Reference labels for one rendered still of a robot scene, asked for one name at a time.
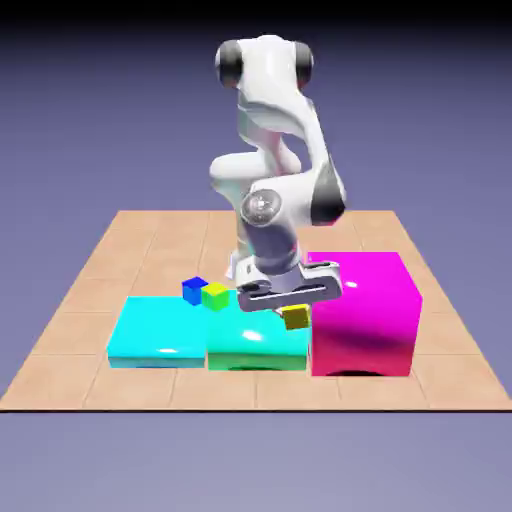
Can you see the small blue cube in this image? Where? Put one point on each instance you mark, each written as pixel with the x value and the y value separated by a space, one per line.
pixel 192 289

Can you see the large magenta box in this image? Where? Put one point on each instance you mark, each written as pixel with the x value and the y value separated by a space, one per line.
pixel 364 316

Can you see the large turquoise box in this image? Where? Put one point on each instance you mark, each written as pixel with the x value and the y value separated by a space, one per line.
pixel 256 340

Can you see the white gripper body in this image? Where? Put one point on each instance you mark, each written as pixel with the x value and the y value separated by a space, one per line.
pixel 292 291

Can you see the small dark yellow cube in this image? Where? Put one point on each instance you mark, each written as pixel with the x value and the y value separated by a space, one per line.
pixel 297 317

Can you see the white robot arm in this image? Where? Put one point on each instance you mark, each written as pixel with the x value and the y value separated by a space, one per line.
pixel 280 120

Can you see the small yellow-green cube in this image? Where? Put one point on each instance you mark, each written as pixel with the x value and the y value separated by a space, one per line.
pixel 215 296

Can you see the large cyan box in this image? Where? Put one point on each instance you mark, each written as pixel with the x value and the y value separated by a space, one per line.
pixel 160 332

